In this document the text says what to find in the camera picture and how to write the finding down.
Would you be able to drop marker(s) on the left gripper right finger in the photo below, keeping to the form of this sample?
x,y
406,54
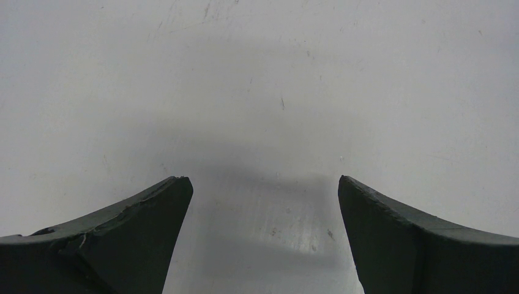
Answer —
x,y
400,249

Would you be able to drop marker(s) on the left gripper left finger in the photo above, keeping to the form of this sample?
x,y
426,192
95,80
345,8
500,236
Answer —
x,y
123,248

